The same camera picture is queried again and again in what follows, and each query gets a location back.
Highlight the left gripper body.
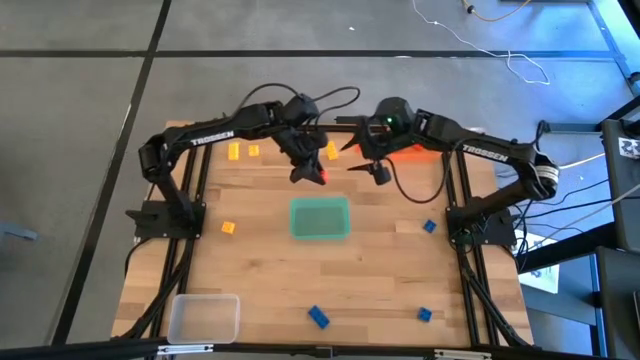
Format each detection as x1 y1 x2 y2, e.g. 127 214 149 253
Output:
278 122 329 169

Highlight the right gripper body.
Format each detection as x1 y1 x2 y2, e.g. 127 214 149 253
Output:
357 97 426 160

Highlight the long blue toy brick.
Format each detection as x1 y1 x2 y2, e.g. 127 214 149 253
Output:
307 305 331 330

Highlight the orange translucent plastic bin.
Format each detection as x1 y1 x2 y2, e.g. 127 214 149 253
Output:
387 141 446 164

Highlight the green translucent plastic bin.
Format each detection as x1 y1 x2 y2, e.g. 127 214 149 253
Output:
289 196 352 241

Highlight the clear plastic bin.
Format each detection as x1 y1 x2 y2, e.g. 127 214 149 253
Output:
166 293 241 345

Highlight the black stand foot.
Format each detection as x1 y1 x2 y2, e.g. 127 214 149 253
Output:
542 122 604 134

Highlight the black floor beam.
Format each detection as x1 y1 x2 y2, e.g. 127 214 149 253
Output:
514 222 616 274

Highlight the white paper sheet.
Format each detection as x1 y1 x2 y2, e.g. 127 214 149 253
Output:
519 234 561 295

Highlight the black and white marker tag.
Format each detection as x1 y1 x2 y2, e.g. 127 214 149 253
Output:
618 137 640 160

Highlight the dark grey cart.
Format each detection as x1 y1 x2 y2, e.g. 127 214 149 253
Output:
599 94 640 251

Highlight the grey floor object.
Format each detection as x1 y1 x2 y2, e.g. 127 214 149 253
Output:
0 222 39 242

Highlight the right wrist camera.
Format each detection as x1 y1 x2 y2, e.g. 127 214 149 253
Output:
369 159 393 187

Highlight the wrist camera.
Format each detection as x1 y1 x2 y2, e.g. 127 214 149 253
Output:
283 93 321 126
369 159 393 187

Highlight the black aluminium frame rail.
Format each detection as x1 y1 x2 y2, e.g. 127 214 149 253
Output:
0 337 640 360
117 144 197 346
443 149 501 347
147 144 212 346
209 122 451 136
457 149 531 347

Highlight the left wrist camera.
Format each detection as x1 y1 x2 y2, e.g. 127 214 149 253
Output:
283 93 321 126

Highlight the black left camera cable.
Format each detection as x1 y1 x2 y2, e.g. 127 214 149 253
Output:
305 85 362 126

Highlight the black camera cable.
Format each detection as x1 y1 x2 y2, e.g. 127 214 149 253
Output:
384 144 454 205
305 85 362 126

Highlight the black right camera cable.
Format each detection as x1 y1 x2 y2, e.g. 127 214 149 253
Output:
384 144 454 205

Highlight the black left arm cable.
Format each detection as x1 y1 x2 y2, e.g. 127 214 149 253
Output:
234 82 304 114

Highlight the white floor cable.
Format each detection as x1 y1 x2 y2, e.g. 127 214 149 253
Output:
412 0 551 86

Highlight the yellow floor cable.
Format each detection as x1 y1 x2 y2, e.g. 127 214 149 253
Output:
462 0 534 24

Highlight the white power cord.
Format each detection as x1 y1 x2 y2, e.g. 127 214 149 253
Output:
557 152 607 171

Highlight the black floor cable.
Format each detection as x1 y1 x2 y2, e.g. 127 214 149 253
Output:
499 177 614 251

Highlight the silver frame bracket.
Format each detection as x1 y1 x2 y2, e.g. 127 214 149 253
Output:
157 343 214 356
434 348 494 360

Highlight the blue-lit metal frame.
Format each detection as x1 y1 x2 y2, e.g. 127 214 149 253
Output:
587 0 640 96

